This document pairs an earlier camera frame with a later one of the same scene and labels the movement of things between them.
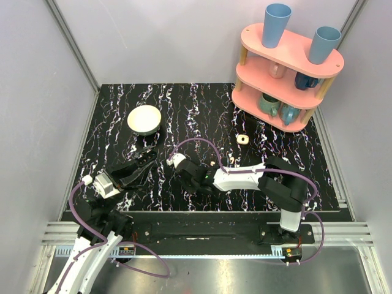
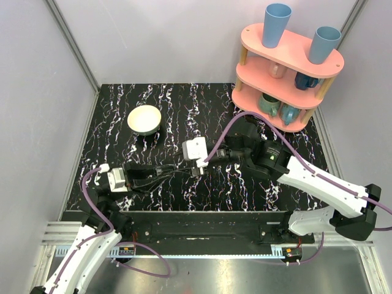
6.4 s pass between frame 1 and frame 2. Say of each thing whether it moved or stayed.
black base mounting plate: stayed
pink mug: stayed
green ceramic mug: stayed
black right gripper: moved
